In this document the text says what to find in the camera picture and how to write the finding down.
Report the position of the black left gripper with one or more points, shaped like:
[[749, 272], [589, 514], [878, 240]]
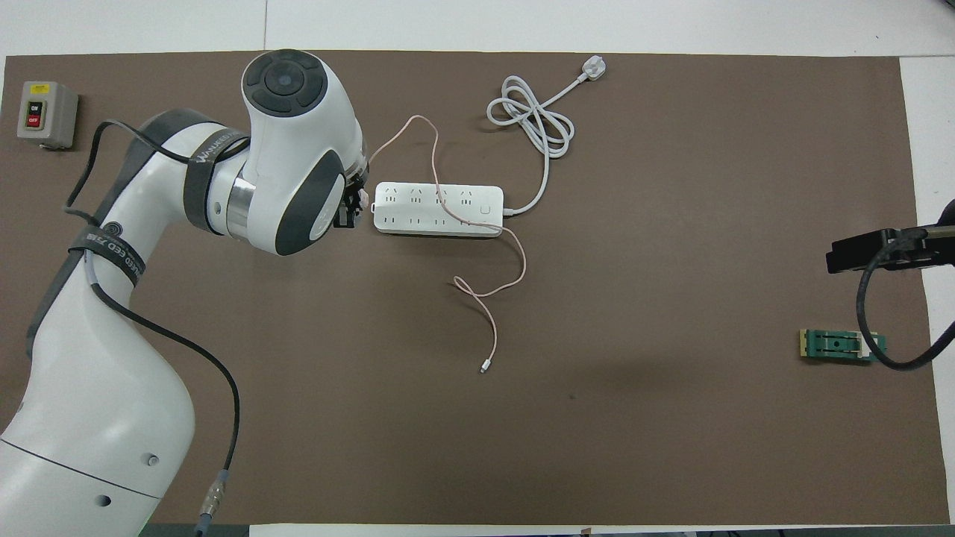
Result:
[[347, 212]]

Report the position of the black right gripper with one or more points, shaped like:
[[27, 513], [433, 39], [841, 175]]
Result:
[[932, 246]]

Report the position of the pink charger block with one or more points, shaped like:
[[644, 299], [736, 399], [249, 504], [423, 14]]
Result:
[[365, 201]]

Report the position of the white power strip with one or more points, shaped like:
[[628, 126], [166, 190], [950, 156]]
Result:
[[418, 210]]

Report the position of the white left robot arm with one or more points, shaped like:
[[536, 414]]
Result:
[[112, 373]]

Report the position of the brown table mat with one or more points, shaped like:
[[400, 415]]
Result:
[[597, 432]]

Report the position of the grey on-off switch box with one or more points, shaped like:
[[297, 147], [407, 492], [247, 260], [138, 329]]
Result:
[[46, 115]]

